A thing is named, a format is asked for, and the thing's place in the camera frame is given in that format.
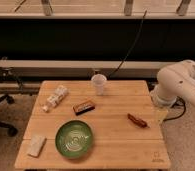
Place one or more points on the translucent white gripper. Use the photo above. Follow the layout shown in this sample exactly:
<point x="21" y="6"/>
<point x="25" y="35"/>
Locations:
<point x="161" y="114"/>

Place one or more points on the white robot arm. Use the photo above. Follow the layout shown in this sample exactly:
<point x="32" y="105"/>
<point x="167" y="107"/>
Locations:
<point x="175" y="80"/>

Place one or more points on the clear plastic cup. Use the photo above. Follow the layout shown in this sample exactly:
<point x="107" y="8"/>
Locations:
<point x="99" y="81"/>

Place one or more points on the brown chocolate bar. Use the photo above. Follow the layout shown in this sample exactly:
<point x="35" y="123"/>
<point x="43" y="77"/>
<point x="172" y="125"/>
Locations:
<point x="83" y="107"/>

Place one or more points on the green ceramic bowl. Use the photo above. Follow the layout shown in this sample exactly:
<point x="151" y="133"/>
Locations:
<point x="74" y="139"/>

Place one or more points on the crushed plastic water bottle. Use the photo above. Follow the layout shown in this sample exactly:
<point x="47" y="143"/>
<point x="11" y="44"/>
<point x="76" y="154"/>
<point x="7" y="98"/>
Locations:
<point x="55" y="98"/>

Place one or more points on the black office chair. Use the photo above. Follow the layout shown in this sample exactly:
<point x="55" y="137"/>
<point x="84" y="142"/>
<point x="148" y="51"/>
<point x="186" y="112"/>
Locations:
<point x="11" y="130"/>

